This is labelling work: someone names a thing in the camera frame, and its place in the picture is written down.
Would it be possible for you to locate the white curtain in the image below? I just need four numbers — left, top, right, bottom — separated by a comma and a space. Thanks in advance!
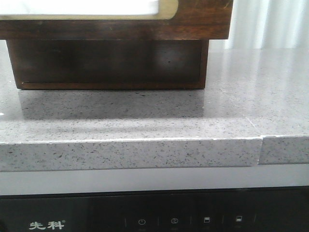
223, 0, 309, 49

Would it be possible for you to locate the dark wooden drawer cabinet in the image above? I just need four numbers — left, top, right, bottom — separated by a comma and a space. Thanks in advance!
5, 38, 210, 90

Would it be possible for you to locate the black appliance control panel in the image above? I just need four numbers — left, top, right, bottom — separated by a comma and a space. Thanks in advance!
0, 187, 309, 232

